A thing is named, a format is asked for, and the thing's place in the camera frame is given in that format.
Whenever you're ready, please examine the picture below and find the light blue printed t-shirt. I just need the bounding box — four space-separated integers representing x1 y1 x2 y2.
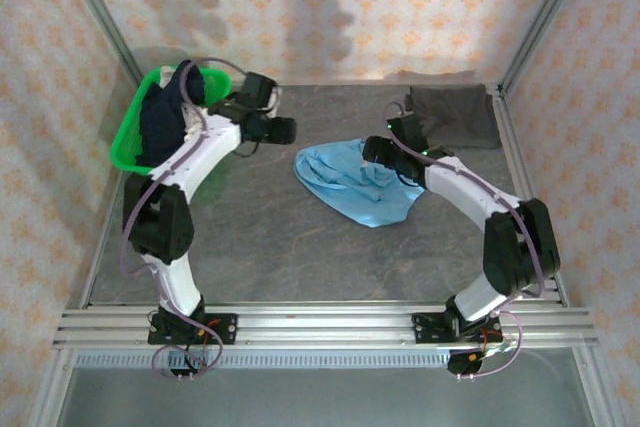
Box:
293 138 426 230

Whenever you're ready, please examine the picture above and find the folded dark grey t-shirt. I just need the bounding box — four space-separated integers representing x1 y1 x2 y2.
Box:
407 84 504 151

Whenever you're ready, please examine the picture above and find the navy blue t-shirt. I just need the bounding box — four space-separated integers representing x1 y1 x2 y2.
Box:
134 59 207 168

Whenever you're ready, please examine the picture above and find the green plastic basket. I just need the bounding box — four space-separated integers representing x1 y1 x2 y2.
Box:
109 65 234 177

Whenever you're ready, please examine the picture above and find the aluminium table side rail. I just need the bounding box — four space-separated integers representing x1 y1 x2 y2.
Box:
79 166 126 309
492 85 570 308

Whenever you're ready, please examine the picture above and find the aluminium mounting rail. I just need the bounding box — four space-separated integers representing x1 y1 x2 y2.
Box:
52 302 599 351

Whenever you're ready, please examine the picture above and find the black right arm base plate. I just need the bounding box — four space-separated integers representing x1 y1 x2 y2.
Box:
412 311 501 346

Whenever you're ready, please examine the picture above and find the aluminium frame post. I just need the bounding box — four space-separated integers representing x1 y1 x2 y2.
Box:
54 0 146 93
499 0 596 93

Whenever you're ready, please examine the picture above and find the grey slotted cable duct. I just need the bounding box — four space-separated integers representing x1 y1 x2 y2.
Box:
74 350 451 371

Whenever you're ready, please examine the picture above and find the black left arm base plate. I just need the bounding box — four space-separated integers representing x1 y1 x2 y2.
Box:
148 312 238 346

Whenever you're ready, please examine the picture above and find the black cable connector box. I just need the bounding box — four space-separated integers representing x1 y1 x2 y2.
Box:
447 349 489 382

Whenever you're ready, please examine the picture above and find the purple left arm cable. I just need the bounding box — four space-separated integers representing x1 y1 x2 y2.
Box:
121 57 249 382

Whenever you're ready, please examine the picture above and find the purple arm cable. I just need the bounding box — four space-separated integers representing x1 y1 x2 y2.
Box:
383 100 547 382
121 57 249 382

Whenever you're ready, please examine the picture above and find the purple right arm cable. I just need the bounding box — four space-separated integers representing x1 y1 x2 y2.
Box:
383 100 547 382

